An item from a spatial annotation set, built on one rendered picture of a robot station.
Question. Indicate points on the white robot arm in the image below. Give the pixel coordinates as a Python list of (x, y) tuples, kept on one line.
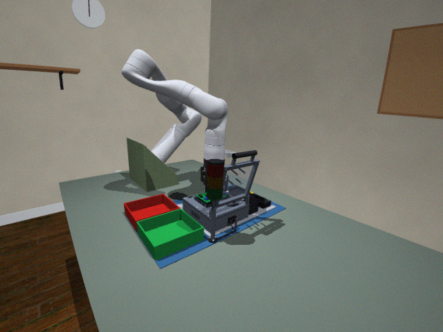
[(176, 95)]

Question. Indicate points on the red bin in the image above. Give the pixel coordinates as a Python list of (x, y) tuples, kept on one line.
[(148, 207)]

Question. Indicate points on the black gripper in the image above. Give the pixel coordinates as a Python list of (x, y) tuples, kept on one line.
[(204, 172)]

